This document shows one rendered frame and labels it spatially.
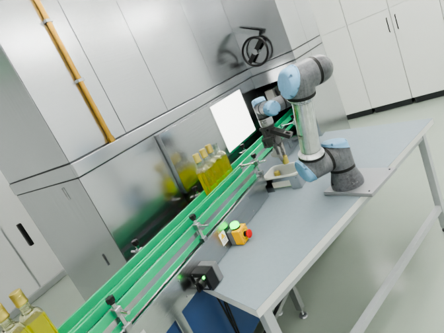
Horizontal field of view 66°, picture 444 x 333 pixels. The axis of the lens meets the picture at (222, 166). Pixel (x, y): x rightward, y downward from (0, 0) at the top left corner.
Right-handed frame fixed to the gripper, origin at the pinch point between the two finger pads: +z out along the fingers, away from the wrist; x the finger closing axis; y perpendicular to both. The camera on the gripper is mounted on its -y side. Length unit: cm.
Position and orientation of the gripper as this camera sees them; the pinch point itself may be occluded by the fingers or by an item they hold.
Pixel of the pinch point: (283, 157)
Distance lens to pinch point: 189.8
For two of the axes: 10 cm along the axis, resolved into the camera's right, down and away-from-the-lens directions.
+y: -7.8, 1.7, 6.0
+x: -4.8, 4.5, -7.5
